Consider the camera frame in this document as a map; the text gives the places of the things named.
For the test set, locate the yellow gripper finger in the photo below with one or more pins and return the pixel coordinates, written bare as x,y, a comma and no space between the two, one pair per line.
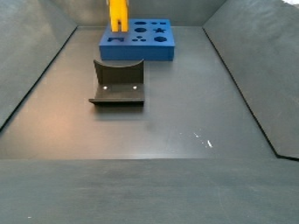
123,6
114,9

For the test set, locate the blue foam shape-sorting block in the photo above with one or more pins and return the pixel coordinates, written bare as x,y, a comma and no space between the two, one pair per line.
149,41

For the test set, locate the black curved holder stand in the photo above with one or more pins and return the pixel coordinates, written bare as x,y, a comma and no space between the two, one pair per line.
121,83

